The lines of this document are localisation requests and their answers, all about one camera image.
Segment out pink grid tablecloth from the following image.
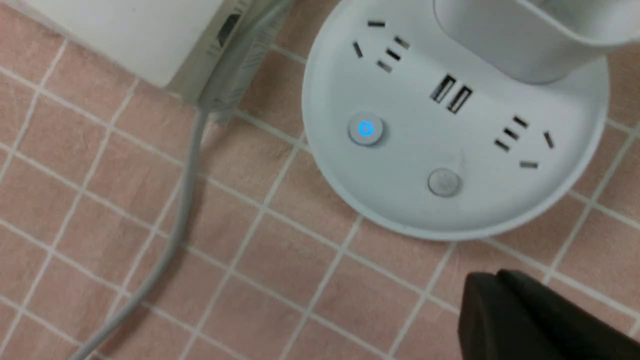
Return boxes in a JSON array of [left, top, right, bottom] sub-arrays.
[[0, 0, 640, 360]]

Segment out grey round lamp button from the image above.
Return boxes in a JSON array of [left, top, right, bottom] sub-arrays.
[[427, 168, 463, 198]]

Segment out blue-lit lamp power button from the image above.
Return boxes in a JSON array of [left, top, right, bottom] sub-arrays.
[[347, 111, 386, 147]]

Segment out grey power cable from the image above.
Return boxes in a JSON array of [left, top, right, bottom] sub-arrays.
[[70, 0, 296, 360]]

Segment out white round desk lamp base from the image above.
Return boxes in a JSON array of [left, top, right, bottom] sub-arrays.
[[302, 0, 639, 241]]

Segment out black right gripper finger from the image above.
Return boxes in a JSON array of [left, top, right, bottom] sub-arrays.
[[458, 269, 640, 360]]

